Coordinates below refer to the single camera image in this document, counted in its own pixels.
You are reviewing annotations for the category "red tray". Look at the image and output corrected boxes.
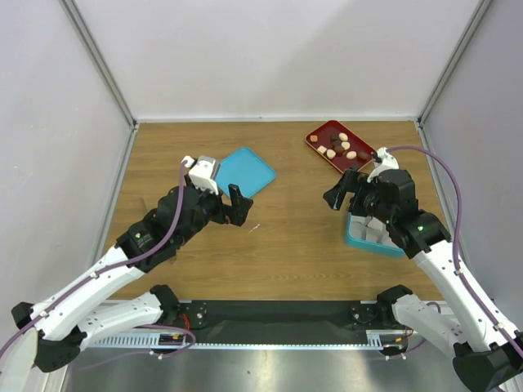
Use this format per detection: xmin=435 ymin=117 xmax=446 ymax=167
xmin=305 ymin=120 xmax=375 ymax=173

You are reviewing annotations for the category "white scrap on table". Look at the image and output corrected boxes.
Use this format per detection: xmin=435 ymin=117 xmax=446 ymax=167
xmin=248 ymin=224 xmax=260 ymax=234

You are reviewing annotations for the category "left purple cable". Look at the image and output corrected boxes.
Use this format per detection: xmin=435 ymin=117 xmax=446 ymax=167
xmin=0 ymin=161 xmax=193 ymax=360

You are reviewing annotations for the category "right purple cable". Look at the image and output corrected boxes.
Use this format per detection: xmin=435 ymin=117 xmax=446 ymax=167
xmin=386 ymin=145 xmax=523 ymax=360

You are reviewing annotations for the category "blue chocolate box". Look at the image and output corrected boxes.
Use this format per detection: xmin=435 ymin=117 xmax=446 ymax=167
xmin=345 ymin=214 xmax=405 ymax=258

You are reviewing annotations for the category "blue box lid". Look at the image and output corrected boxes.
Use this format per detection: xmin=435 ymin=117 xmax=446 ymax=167
xmin=216 ymin=147 xmax=276 ymax=198

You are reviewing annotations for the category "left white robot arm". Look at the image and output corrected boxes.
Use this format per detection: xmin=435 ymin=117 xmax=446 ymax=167
xmin=11 ymin=185 xmax=253 ymax=372

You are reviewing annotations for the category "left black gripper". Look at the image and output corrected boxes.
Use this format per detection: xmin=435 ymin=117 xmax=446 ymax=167
xmin=175 ymin=173 xmax=253 ymax=247

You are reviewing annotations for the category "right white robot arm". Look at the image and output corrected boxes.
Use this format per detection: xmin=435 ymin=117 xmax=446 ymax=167
xmin=323 ymin=169 xmax=522 ymax=391

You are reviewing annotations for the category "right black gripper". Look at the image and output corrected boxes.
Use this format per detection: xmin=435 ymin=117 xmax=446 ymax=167
xmin=322 ymin=168 xmax=395 ymax=225

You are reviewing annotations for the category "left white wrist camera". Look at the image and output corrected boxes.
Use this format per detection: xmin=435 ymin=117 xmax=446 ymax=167
xmin=181 ymin=155 xmax=221 ymax=195

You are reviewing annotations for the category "slotted cable duct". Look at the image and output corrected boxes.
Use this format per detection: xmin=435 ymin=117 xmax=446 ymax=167
xmin=89 ymin=332 xmax=192 ymax=350

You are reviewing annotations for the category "purple cable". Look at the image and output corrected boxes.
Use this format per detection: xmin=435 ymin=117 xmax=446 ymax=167
xmin=0 ymin=161 xmax=193 ymax=360
xmin=386 ymin=145 xmax=523 ymax=360

